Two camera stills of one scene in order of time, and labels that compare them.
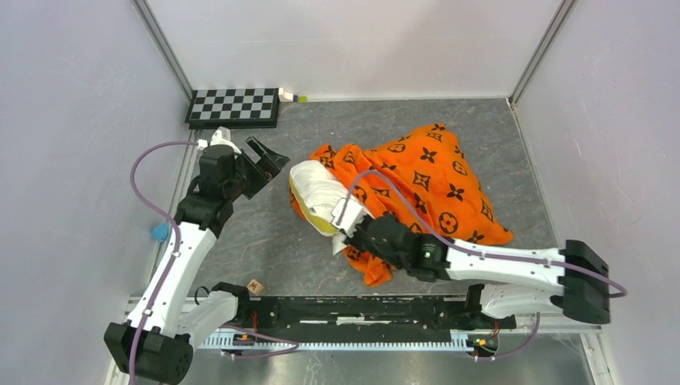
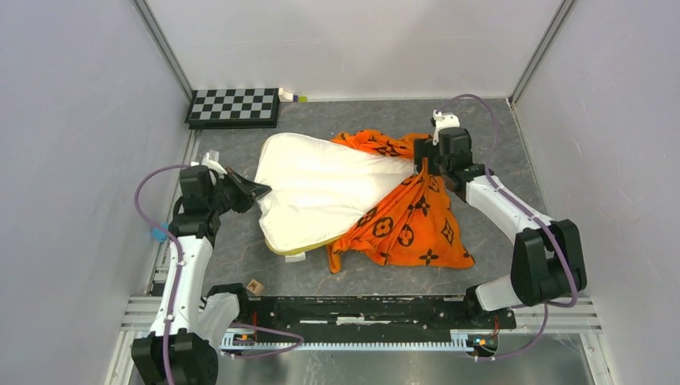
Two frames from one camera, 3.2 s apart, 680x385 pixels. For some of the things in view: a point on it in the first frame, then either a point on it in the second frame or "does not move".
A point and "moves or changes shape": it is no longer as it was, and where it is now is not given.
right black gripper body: (362, 240) → (437, 164)
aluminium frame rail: (540, 52) does not move
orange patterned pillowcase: (422, 178) moves or changes shape
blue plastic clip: (160, 232) does not move
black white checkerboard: (234, 108) does not move
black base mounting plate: (462, 314) does not move
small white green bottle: (285, 96) does not move
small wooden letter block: (255, 286) does not move
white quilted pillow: (317, 189) moves or changes shape
